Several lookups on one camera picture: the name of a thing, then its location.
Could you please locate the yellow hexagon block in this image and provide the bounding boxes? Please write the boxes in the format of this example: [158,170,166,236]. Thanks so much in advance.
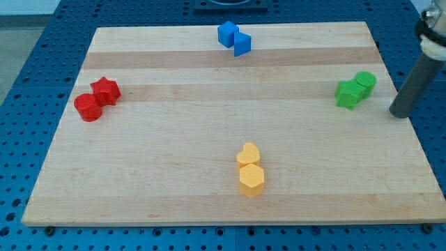
[239,164,265,198]

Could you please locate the yellow heart block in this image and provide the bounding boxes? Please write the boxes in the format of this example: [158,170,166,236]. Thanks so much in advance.
[236,142,261,172]

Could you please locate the green cylinder block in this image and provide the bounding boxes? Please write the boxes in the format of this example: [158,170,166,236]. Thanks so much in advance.
[355,71,377,99]

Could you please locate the wooden board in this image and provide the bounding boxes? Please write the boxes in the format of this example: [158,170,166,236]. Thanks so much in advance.
[22,22,445,227]

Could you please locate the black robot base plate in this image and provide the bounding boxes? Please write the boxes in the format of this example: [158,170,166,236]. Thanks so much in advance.
[192,0,268,11]

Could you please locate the green star block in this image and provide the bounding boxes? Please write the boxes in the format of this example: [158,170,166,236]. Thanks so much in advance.
[334,79,366,110]

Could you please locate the red cylinder block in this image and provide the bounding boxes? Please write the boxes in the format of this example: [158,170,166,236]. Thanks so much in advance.
[74,93,102,122]

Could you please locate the blue triangular block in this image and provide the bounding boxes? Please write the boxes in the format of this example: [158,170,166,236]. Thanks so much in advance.
[233,31,252,56]

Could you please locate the robot arm end with collar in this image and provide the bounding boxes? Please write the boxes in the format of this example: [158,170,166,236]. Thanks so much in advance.
[415,0,445,61]

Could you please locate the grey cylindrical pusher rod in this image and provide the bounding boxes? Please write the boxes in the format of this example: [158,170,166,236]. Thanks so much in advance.
[389,53,445,119]

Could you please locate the blue cube block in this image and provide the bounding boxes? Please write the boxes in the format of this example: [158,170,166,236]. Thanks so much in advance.
[217,21,240,48]

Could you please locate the red star block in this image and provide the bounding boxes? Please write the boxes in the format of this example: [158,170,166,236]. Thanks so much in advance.
[90,77,121,107]

